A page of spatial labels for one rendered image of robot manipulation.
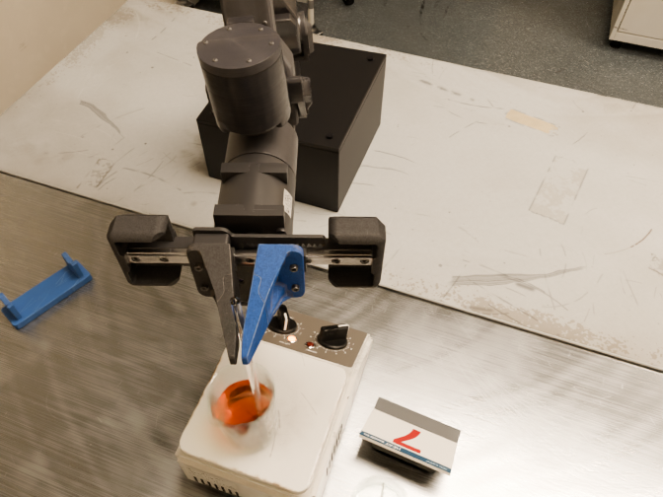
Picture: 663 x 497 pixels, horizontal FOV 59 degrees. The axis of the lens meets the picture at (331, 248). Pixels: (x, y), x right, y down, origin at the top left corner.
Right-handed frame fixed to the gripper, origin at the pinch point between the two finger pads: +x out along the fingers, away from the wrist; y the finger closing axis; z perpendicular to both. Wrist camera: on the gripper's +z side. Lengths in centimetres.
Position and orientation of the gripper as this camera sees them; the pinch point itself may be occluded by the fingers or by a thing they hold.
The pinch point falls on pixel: (244, 314)
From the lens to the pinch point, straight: 38.7
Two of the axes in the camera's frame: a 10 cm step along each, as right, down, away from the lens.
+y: -10.0, -0.1, 0.0
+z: -0.1, 6.1, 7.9
